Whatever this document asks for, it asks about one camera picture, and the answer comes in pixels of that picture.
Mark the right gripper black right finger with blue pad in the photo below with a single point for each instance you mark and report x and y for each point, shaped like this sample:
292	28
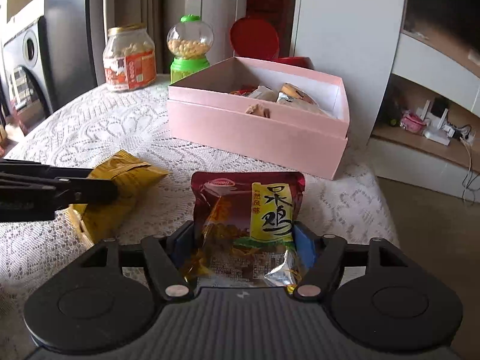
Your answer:
375	294

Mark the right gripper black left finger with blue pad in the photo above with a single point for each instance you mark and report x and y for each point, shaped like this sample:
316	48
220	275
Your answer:
110	295

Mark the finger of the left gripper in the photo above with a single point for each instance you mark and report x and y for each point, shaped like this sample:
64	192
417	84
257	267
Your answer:
70	191
67	170

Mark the yellow snack bag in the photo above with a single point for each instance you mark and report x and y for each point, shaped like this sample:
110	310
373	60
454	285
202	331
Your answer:
133	177

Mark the dark red chicken snack bag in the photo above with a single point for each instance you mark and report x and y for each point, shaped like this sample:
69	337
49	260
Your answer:
244	222

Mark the red snack packet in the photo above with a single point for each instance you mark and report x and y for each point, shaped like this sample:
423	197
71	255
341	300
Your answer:
243	91

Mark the white grey snack packet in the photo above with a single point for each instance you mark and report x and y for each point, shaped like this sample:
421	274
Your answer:
264	93

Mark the round rice cracker packet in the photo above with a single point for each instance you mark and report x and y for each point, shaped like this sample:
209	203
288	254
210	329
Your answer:
295	97

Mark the white lace tablecloth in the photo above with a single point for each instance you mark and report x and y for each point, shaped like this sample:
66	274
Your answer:
100	123

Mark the grey speaker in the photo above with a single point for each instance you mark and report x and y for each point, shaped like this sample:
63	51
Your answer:
26	61

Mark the glass jar gold lid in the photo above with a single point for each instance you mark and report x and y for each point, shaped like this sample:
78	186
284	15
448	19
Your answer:
129	58

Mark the white tv cabinet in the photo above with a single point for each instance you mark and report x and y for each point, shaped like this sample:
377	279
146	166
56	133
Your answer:
431	61

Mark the white wifi router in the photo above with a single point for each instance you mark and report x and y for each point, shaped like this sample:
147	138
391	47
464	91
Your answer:
435	113

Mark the pink round container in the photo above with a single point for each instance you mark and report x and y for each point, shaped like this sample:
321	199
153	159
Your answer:
412	123

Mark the pink cardboard box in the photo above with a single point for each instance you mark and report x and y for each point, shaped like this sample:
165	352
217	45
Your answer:
205	108

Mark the green gumball candy dispenser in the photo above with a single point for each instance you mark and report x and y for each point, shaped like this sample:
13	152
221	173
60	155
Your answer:
189	41

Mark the dark toy vehicle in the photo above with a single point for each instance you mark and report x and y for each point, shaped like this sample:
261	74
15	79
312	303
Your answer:
394	110

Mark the red trash bin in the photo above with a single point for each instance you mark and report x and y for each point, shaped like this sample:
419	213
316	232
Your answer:
257	39

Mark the white standing air conditioner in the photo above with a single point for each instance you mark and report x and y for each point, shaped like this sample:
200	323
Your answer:
219	14

